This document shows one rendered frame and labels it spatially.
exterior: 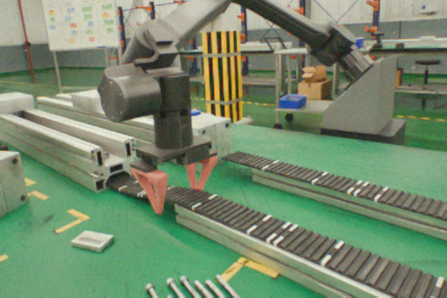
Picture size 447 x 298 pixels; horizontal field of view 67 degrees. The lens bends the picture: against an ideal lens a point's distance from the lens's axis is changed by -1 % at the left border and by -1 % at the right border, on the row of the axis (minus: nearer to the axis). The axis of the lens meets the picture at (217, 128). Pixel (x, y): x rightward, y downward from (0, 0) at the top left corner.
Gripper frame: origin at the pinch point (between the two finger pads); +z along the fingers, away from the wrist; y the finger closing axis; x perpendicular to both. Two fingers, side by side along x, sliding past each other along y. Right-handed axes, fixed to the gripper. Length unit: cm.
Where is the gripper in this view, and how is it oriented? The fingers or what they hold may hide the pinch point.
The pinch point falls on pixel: (178, 199)
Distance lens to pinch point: 55.7
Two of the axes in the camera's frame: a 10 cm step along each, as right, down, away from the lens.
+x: 7.1, 1.4, -6.9
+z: 0.4, 9.7, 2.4
